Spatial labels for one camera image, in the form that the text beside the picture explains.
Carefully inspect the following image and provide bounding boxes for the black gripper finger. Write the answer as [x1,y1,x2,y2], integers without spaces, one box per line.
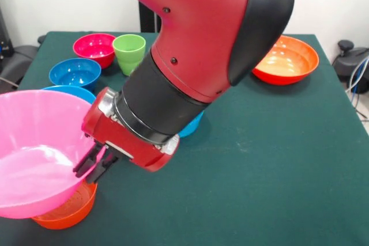
[73,142,101,178]
[86,150,121,185]

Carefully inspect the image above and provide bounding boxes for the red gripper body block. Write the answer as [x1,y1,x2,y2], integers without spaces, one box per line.
[81,93,180,172]

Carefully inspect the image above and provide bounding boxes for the large pink bowl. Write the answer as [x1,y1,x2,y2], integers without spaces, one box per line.
[0,89,100,219]

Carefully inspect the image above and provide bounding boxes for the small orange ridged bowl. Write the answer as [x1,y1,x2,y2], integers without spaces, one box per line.
[31,181,98,230]

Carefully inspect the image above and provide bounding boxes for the green cup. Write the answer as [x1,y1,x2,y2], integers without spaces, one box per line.
[112,34,146,77]

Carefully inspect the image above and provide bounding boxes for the large blue bowl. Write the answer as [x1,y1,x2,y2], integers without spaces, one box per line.
[42,85,97,105]

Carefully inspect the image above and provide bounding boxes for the small dark blue bowl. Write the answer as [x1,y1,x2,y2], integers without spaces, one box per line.
[48,58,102,92]

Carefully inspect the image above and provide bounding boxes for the small light blue ridged bowl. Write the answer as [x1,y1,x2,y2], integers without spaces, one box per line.
[178,111,205,139]

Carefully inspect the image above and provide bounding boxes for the small pink-red bowl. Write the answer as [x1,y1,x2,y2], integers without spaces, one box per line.
[72,33,116,70]

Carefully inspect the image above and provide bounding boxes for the black floor stand base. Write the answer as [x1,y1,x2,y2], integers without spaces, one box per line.
[0,44,39,85]
[331,39,369,94]

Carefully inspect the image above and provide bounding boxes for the black equipment rack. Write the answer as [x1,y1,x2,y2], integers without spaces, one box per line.
[0,6,13,59]

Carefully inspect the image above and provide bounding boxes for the dark green tablecloth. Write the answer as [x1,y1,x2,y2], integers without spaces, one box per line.
[0,31,369,246]

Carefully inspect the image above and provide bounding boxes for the large orange bowl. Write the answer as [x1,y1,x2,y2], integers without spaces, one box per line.
[252,35,320,86]

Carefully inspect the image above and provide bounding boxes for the bundle of floor cables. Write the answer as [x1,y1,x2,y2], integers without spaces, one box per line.
[344,55,369,122]

